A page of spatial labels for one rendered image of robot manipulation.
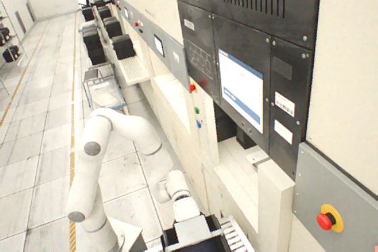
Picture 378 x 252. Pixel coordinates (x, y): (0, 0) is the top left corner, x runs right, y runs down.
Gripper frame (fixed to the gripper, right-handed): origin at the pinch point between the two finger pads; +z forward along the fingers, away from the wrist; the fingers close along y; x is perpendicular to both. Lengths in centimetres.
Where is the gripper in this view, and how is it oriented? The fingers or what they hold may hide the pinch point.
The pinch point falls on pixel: (192, 232)
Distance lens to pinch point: 112.1
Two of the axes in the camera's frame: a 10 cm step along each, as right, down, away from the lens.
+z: 2.6, 4.8, -8.4
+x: -1.4, -8.4, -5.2
